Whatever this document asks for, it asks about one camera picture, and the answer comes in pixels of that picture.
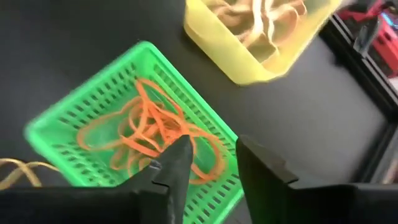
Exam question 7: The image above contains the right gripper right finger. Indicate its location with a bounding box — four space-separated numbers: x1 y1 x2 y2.
235 135 398 224

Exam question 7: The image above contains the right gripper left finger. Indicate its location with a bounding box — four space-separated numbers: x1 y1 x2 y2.
0 134 194 224

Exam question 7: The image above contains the wide beige rubber band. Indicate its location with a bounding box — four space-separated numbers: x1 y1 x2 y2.
236 0 308 47
214 2 259 41
245 30 280 63

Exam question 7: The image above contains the yellow rubber band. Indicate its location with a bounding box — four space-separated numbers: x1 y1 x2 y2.
0 157 62 190

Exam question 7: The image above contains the green plastic basket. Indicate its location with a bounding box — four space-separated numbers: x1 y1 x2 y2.
23 40 245 224

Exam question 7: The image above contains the yellow plastic bin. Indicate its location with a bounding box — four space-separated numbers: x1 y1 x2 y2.
183 0 343 86

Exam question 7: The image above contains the black table clamp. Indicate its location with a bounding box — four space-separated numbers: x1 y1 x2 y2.
353 18 382 57

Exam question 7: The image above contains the red black power station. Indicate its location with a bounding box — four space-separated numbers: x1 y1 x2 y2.
338 0 398 78

